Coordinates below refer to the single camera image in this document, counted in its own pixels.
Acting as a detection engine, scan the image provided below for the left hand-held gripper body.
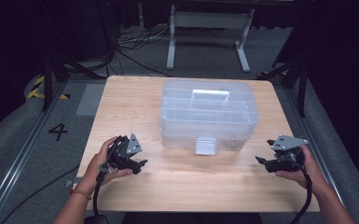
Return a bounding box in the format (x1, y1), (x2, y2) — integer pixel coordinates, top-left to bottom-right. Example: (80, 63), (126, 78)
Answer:
(107, 133), (144, 171)

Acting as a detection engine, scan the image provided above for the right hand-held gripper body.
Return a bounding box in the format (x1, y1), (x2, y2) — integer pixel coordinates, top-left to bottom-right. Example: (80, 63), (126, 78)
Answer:
(266, 134), (310, 173)

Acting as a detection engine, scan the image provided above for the clear plastic storage box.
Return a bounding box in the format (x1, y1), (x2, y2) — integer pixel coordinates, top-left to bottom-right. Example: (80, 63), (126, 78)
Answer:
(159, 77), (260, 156)

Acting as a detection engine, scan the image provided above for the person's right hand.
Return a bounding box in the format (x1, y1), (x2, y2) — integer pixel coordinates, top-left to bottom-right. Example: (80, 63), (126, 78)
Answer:
(274, 146), (329, 194)

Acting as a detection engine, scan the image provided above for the person's left hand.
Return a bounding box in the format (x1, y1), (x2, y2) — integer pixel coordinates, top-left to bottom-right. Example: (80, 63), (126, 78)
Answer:
(77, 136), (133, 195)

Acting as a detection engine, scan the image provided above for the grey floor plate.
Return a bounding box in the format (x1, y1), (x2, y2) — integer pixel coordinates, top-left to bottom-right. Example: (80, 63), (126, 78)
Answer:
(75, 83), (106, 117)

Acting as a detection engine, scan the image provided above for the black metal stand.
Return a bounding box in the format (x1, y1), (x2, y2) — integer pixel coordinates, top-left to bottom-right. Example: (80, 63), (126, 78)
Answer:
(256, 58), (310, 119)
(40, 0), (107, 112)

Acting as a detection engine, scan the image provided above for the yellow black floor tape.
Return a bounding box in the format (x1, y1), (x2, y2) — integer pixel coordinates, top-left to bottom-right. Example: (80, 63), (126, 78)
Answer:
(26, 75), (71, 101)

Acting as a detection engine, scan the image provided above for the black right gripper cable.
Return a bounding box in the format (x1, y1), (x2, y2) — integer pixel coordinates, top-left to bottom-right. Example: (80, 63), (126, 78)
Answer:
(288, 158), (313, 224)

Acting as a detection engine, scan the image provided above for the orange wrist bracelet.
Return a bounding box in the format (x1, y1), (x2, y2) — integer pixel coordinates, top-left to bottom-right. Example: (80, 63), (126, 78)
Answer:
(69, 188), (93, 202)

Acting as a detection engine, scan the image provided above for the small grey metal bracket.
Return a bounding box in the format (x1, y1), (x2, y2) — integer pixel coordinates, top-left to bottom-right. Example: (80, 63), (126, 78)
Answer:
(63, 177), (85, 188)

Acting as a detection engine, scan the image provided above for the thin black floor cable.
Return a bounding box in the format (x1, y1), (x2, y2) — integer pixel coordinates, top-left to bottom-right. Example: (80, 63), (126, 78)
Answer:
(0, 165), (80, 224)

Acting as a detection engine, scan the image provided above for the tangle of floor cables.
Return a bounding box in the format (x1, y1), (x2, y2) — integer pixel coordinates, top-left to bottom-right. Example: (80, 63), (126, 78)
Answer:
(106, 23), (173, 77)

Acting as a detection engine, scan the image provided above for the grey metal table frame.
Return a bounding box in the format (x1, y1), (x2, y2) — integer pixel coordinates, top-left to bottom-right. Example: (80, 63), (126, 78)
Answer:
(166, 4), (255, 74)

